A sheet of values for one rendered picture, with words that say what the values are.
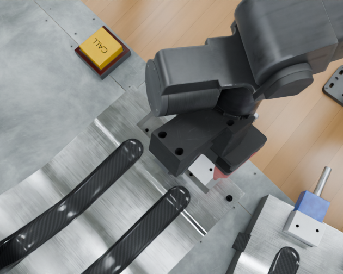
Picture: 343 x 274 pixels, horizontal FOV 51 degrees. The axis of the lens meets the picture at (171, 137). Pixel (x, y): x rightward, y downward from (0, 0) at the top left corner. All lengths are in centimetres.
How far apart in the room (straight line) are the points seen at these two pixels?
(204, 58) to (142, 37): 45
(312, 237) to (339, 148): 21
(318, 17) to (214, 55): 9
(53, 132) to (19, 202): 18
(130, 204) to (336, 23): 40
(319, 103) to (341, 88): 5
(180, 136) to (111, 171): 25
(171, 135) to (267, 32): 14
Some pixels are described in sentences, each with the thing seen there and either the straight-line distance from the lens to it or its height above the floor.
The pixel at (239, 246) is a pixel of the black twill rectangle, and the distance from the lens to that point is 63.
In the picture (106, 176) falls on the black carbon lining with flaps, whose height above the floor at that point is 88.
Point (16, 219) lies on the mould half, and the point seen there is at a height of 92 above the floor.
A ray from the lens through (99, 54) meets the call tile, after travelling 72.
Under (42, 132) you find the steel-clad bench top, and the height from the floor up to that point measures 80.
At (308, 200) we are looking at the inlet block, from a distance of 63.
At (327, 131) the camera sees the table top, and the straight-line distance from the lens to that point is 75.
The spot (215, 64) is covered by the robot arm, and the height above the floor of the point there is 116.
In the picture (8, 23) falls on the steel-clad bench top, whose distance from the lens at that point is 86.
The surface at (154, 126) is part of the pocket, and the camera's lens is 63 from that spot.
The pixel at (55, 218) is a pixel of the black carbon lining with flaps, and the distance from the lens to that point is 60.
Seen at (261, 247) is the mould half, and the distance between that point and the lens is 62.
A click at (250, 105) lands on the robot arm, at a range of 38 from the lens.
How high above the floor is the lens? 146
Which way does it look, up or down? 75 degrees down
